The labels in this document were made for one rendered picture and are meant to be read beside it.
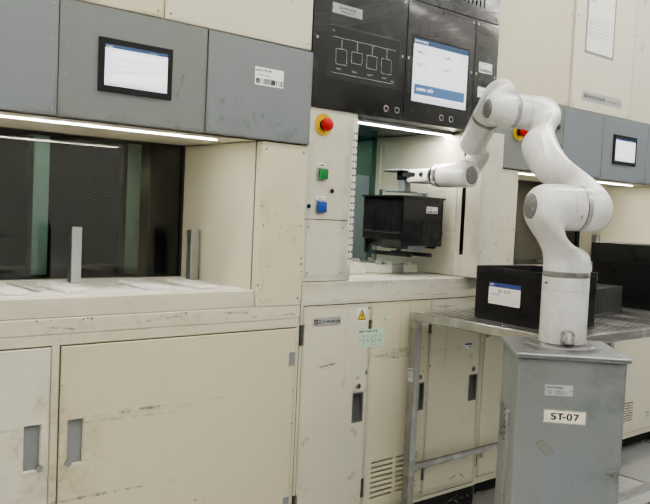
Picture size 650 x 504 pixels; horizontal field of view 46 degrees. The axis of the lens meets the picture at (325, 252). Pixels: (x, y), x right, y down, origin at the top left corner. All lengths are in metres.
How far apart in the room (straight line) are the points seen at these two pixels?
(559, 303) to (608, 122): 1.69
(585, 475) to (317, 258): 0.97
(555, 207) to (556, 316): 0.28
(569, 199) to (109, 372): 1.24
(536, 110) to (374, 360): 0.95
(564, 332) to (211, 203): 1.12
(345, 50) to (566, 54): 1.23
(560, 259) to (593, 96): 1.59
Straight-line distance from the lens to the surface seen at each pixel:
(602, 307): 2.92
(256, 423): 2.32
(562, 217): 2.03
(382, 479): 2.75
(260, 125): 2.22
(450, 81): 2.80
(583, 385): 2.03
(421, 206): 2.80
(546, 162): 2.17
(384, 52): 2.58
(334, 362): 2.47
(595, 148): 3.54
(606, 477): 2.10
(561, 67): 3.37
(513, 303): 2.48
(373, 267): 2.83
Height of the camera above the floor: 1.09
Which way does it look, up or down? 3 degrees down
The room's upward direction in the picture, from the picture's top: 3 degrees clockwise
